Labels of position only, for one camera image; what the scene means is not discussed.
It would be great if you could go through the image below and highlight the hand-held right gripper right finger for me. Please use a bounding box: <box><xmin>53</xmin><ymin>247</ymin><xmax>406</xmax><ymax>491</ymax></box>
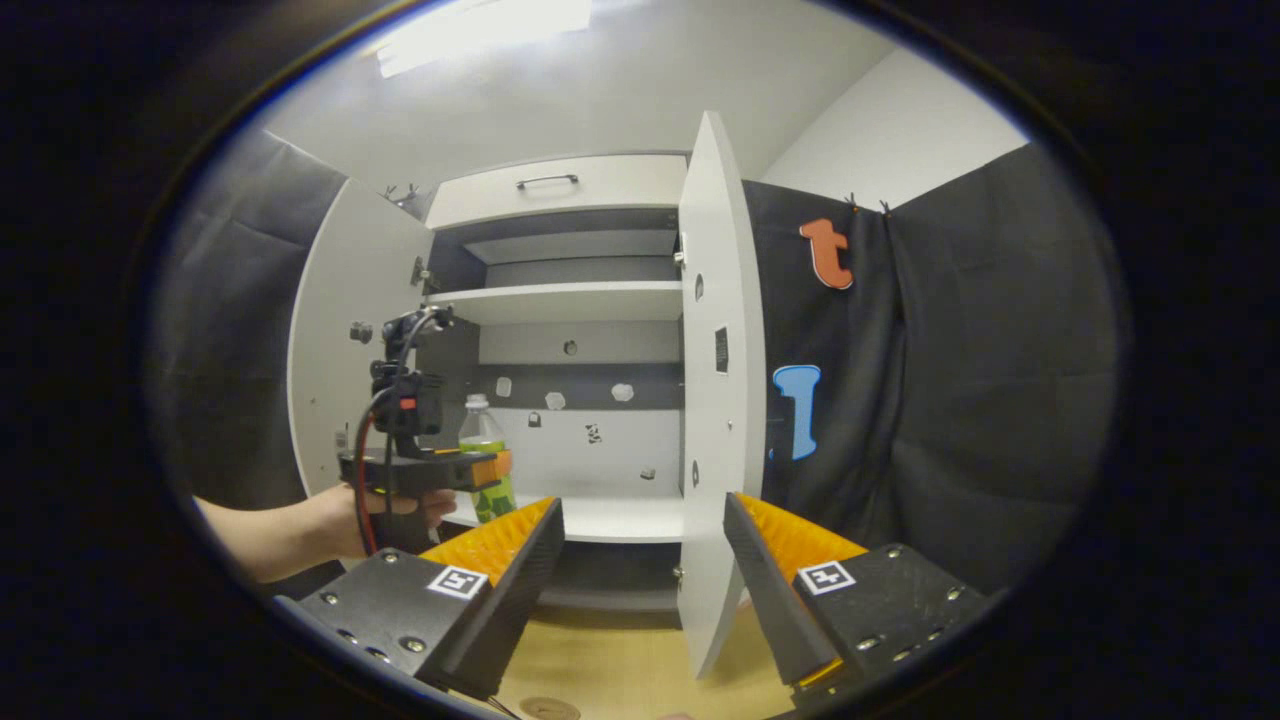
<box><xmin>722</xmin><ymin>492</ymin><xmax>991</xmax><ymax>701</ymax></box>

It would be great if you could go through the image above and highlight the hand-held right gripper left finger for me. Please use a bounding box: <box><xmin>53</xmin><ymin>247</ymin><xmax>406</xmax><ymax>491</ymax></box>
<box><xmin>300</xmin><ymin>497</ymin><xmax>566</xmax><ymax>703</ymax></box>

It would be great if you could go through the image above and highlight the green drink bottle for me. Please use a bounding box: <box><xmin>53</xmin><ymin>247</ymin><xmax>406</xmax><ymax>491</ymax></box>
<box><xmin>458</xmin><ymin>393</ymin><xmax>518</xmax><ymax>526</ymax></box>

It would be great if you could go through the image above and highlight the white cabinet door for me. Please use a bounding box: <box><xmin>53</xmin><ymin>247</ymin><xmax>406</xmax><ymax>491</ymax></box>
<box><xmin>287</xmin><ymin>178</ymin><xmax>436</xmax><ymax>501</ymax></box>

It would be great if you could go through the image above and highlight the white cabinet with grey interior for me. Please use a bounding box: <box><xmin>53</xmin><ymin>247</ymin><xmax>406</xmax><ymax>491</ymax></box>
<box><xmin>413</xmin><ymin>150</ymin><xmax>693</xmax><ymax>613</ymax></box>

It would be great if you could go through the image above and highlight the white cabinet door cat print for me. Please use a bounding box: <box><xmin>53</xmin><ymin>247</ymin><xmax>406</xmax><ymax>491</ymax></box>
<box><xmin>677</xmin><ymin>110</ymin><xmax>767</xmax><ymax>681</ymax></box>

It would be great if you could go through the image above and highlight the black backdrop cloth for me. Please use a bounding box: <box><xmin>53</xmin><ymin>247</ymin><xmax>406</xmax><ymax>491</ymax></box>
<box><xmin>150</xmin><ymin>128</ymin><xmax>1121</xmax><ymax>601</ymax></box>

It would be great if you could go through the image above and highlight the ceiling light panel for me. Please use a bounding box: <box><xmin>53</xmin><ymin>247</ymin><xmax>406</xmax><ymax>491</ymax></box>
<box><xmin>378</xmin><ymin>0</ymin><xmax>593</xmax><ymax>78</ymax></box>

